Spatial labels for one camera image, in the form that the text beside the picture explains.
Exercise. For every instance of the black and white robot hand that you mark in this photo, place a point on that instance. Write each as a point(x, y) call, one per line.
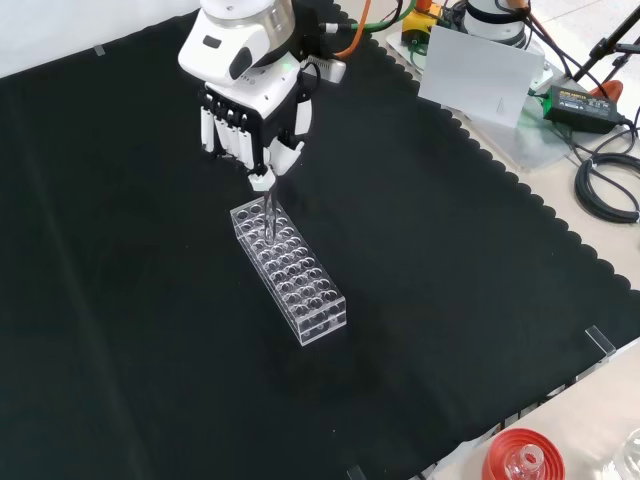
point(260, 95)

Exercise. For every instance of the clear glass test tube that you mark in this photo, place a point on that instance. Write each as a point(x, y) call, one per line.
point(270, 215)

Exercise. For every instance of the clear acrylic test tube rack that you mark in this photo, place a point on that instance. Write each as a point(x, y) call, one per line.
point(295, 280)

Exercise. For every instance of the clear tape strip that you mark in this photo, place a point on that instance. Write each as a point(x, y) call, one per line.
point(99, 50)

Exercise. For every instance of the yellow stop button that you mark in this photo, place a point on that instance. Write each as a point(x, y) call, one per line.
point(417, 22)

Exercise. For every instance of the black bench cloth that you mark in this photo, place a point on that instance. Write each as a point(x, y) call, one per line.
point(150, 275)

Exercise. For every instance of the pale board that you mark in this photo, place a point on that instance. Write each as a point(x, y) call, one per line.
point(475, 75)

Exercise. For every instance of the black power adapter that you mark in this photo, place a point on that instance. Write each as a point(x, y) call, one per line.
point(582, 107)

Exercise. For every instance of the black tripod leg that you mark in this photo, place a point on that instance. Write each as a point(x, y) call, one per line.
point(607, 45)

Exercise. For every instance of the red ribbed funnel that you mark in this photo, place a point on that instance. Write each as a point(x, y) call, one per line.
point(500, 457)

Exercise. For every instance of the clear glass flask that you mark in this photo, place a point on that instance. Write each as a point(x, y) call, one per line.
point(525, 462)

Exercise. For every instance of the clear glass ware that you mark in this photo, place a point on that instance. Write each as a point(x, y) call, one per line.
point(627, 457)

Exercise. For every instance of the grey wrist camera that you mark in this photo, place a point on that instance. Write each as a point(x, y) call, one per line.
point(330, 67)

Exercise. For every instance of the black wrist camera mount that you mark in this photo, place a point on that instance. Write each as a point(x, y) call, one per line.
point(306, 30)

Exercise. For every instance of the metal base plate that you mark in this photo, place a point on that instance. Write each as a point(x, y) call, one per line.
point(535, 145)

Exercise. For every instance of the clear acrylic corner bracket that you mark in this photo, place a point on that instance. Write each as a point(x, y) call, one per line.
point(600, 341)
point(356, 473)

